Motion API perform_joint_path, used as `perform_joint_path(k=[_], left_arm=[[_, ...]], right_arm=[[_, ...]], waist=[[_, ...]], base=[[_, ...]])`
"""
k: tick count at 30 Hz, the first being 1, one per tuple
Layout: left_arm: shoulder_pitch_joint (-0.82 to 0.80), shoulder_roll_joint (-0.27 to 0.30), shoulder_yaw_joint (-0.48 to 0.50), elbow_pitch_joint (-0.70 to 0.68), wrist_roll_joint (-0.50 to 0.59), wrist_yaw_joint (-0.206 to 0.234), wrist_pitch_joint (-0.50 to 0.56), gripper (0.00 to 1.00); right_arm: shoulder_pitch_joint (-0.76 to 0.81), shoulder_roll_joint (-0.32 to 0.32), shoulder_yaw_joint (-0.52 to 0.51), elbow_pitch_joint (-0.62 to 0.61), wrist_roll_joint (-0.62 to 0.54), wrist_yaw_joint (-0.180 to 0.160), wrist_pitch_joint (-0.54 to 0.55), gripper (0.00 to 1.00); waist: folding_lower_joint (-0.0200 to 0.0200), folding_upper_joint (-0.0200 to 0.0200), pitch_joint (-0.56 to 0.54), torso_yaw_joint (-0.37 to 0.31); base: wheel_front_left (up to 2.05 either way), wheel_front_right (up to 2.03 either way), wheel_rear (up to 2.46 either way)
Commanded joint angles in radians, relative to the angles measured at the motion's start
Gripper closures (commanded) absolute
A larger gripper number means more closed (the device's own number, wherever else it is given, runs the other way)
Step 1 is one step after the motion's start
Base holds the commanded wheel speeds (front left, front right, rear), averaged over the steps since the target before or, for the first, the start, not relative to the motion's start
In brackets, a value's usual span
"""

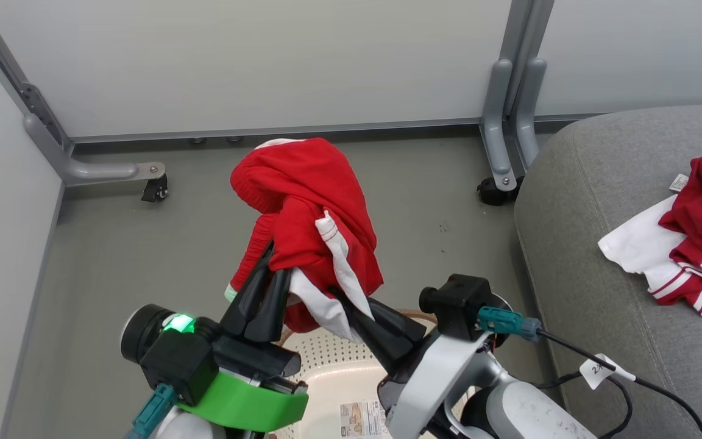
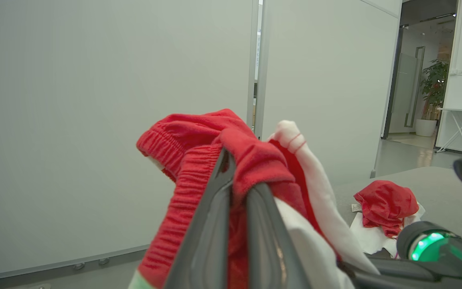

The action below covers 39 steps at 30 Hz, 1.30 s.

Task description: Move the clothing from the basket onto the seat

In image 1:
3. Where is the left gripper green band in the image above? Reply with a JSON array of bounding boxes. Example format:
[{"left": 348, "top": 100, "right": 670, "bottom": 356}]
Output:
[{"left": 174, "top": 241, "right": 310, "bottom": 435}]

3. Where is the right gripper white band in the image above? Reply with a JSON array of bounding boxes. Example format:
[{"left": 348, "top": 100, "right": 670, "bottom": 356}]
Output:
[{"left": 331, "top": 285, "right": 498, "bottom": 439}]

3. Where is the bright red hooded garment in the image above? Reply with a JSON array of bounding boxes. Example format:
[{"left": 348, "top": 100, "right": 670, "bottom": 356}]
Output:
[{"left": 224, "top": 137, "right": 386, "bottom": 343}]

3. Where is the dark red white striped garment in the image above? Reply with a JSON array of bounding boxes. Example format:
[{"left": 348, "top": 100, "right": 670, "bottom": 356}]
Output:
[{"left": 597, "top": 152, "right": 702, "bottom": 318}]

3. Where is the grey fabric sofa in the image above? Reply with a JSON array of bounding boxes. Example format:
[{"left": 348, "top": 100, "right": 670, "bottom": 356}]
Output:
[{"left": 513, "top": 104, "right": 702, "bottom": 439}]

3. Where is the white perforated laundry basket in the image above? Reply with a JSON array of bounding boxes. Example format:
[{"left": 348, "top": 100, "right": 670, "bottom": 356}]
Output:
[{"left": 266, "top": 308, "right": 513, "bottom": 439}]

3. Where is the printed paper label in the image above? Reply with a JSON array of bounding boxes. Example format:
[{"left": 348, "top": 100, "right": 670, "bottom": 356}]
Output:
[{"left": 338, "top": 399, "right": 389, "bottom": 439}]

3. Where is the black caster wheel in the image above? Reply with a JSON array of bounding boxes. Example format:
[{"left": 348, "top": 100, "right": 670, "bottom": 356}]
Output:
[
  {"left": 141, "top": 174, "right": 169, "bottom": 203},
  {"left": 477, "top": 176, "right": 525, "bottom": 207}
]

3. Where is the grey single partition foot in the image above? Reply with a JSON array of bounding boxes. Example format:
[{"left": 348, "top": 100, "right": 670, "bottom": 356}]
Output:
[{"left": 23, "top": 113, "right": 167, "bottom": 187}]

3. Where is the grey double partition foot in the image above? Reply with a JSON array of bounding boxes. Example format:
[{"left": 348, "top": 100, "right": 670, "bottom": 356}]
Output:
[{"left": 480, "top": 56, "right": 548, "bottom": 192}]

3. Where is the teal right camera connector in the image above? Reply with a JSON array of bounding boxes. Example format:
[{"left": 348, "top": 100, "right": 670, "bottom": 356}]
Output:
[{"left": 477, "top": 306, "right": 544, "bottom": 343}]

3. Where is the teal camera connector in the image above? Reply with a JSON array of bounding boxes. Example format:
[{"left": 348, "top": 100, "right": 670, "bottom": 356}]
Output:
[
  {"left": 477, "top": 306, "right": 544, "bottom": 343},
  {"left": 123, "top": 383, "right": 177, "bottom": 439}
]

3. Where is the teal left camera connector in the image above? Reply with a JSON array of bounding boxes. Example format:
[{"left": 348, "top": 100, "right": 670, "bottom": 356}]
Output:
[{"left": 123, "top": 383, "right": 177, "bottom": 439}]

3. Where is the grey partition bottom rail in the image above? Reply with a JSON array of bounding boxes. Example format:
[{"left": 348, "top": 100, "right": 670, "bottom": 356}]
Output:
[{"left": 68, "top": 111, "right": 608, "bottom": 146}]

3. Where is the white cable tag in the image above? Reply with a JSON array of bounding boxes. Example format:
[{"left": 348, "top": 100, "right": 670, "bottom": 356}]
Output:
[{"left": 579, "top": 353, "right": 637, "bottom": 391}]

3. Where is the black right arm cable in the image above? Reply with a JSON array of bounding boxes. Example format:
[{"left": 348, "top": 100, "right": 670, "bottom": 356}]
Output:
[{"left": 533, "top": 373, "right": 634, "bottom": 439}]

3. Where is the black right camera cable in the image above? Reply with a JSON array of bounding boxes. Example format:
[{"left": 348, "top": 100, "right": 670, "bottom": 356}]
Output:
[{"left": 536, "top": 329, "right": 702, "bottom": 439}]

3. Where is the grey upright partition post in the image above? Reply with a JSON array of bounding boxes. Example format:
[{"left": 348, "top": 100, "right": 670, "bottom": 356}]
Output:
[{"left": 500, "top": 0, "right": 556, "bottom": 116}]

